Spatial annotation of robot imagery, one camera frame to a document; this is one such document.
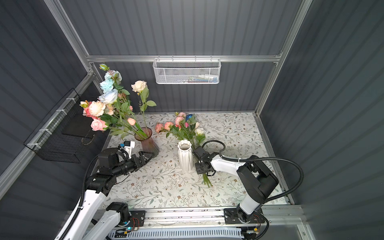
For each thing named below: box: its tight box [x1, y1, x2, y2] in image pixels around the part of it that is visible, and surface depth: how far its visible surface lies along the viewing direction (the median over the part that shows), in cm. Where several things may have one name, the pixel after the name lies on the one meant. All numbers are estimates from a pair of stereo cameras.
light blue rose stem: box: [97, 63, 142, 139], surface depth 69 cm
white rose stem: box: [88, 100, 142, 140], surface depth 64 cm
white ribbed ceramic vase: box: [177, 139, 194, 173], surface depth 78 cm
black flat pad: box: [62, 113, 96, 139], surface depth 77 cm
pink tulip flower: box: [127, 117, 148, 139], surface depth 82 cm
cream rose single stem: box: [131, 80, 157, 130], surface depth 78 cm
